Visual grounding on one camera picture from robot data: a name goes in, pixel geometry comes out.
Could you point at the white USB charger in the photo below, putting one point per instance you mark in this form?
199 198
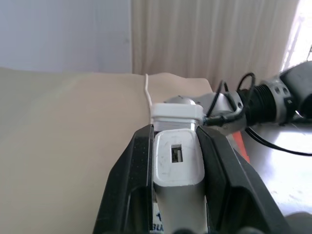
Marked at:
179 168

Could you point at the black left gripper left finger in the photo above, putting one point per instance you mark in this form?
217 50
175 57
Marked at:
126 185

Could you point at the orange flat object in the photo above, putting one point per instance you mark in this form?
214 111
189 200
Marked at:
241 146

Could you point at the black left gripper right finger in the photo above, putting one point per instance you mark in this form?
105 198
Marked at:
226 175

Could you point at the white power strip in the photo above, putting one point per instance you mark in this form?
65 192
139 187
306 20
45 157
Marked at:
178 112

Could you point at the beige table cloth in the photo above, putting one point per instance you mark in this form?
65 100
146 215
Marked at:
63 136

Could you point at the beige curtain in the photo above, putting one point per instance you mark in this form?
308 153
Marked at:
207 39

